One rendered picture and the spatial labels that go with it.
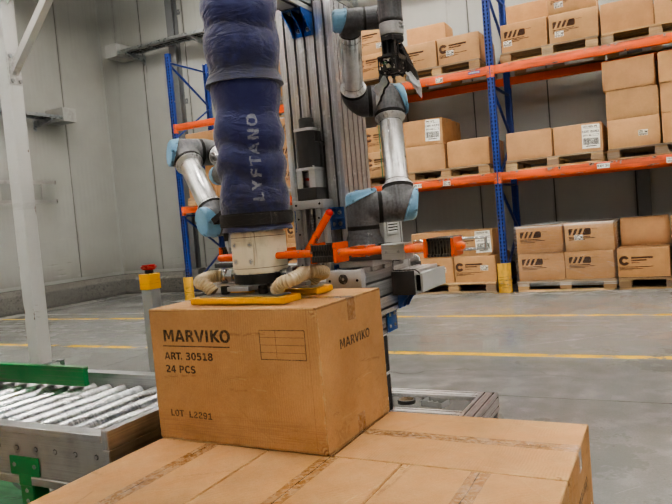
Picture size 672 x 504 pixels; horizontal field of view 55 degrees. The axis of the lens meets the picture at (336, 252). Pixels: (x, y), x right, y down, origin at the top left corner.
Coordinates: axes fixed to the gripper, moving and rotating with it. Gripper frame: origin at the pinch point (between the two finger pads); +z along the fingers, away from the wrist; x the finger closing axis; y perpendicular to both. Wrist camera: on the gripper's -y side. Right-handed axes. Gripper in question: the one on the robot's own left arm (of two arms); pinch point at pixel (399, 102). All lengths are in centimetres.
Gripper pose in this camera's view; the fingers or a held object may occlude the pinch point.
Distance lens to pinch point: 211.7
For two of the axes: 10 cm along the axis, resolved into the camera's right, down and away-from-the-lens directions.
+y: -4.6, 0.8, -8.9
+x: 8.9, -0.5, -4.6
